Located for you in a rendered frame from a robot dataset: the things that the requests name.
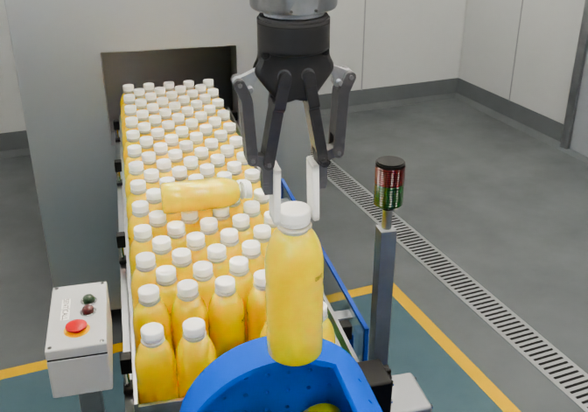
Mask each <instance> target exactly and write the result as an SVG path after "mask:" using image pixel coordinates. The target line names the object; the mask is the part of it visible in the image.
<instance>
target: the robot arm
mask: <svg viewBox="0 0 588 412"><path fill-rule="evenodd" d="M249 4H250V7H251V8H252V9H253V10H256V11H259V12H260V13H259V15H258V16H257V17H256V22H257V57H256V60H255V63H254V65H253V69H251V70H249V71H247V72H246V73H243V74H241V75H239V74H237V73H236V74H233V75H232V76H231V79H230V80H231V83H232V85H233V87H234V90H235V92H236V93H237V95H238V102H239V111H240V120H241V137H242V146H243V154H244V157H245V158H246V160H247V162H248V165H249V166H258V167H260V168H261V188H262V191H263V193H264V195H269V216H270V218H271V219H272V221H273V223H274V225H275V226H280V224H281V169H280V167H279V165H278V163H277V161H276V156H277V147H278V142H279V137H280V132H281V127H282V121H283V117H284V112H285V110H286V105H287V102H290V101H295V100H299V101H303V104H304V111H305V116H306V121H307V126H308V130H309V136H310V140H311V149H312V154H313V156H314V158H313V156H307V158H306V181H307V204H308V205H309V206H310V208H311V217H312V219H313V220H314V221H316V220H319V189H326V187H327V167H328V166H329V165H330V163H331V161H330V160H331V159H333V158H335V157H337V158H339V157H342V156H343V155H344V149H345V140H346V130H347V111H348V102H349V93H350V91H351V89H352V87H353V84H354V82H355V80H356V74H355V73H354V72H353V71H352V70H351V69H349V68H348V67H347V66H343V67H341V66H337V65H334V64H333V60H332V58H331V56H330V52H329V51H330V16H329V15H328V13H327V12H328V11H330V10H333V9H335V8H336V6H337V4H338V0H249ZM330 75H331V76H332V77H331V83H332V84H333V86H332V101H331V112H330V123H329V135H328V144H327V145H326V140H325V134H324V129H323V124H322V119H321V114H320V103H319V94H318V91H319V90H320V89H321V87H322V86H323V85H324V83H325V82H326V80H327V78H328V77H329V76H330ZM257 80H259V81H260V82H261V83H262V84H263V85H264V86H265V88H266V89H267V90H268V91H269V98H268V110H267V115H266V121H265V126H264V132H263V137H262V147H261V152H258V151H257V143H256V125H255V115H254V105H253V100H252V97H251V94H252V93H254V92H255V90H256V87H255V83H256V81H257Z"/></svg>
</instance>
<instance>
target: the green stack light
mask: <svg viewBox="0 0 588 412"><path fill-rule="evenodd" d="M403 190H404V184H403V185H402V186H400V187H396V188H386V187H381V186H379V185H377V184H376V183H374V200H373V202H374V204H375V205H376V206H378V207H380V208H383V209H396V208H399V207H400V206H402V205H403Z"/></svg>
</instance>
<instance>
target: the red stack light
mask: <svg viewBox="0 0 588 412"><path fill-rule="evenodd" d="M404 178H405V166H404V167H403V168H402V169H400V170H395V171H389V170H383V169H381V168H379V167H378V166H377V165H375V168H374V182H375V183H376V184H377V185H379V186H381V187H386V188H396V187H400V186H402V185H403V184H404Z"/></svg>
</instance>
